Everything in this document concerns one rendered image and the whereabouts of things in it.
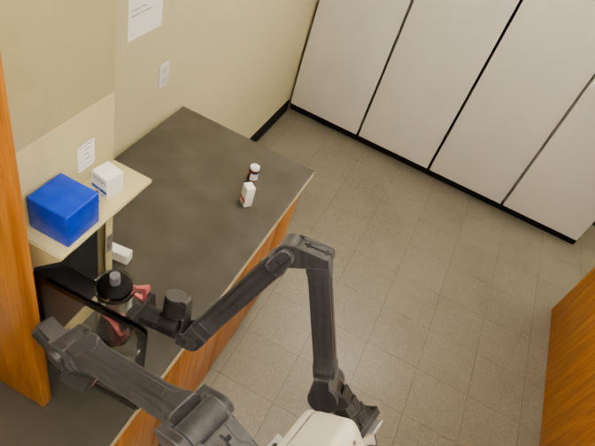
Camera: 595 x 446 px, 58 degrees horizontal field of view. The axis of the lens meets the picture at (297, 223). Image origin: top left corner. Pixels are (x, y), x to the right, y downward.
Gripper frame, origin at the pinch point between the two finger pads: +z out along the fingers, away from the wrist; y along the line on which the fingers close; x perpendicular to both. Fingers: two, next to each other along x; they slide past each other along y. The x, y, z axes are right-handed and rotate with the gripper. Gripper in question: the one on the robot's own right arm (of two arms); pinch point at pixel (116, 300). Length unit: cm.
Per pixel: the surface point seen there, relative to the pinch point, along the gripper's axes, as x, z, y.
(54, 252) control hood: -34.6, -0.7, 16.2
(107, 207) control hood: -34.3, -1.1, -0.7
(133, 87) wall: -8, 53, -84
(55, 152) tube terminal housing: -50, 6, 4
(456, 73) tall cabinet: 41, -57, -292
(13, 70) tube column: -72, 4, 11
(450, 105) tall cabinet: 65, -61, -291
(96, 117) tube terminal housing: -52, 6, -9
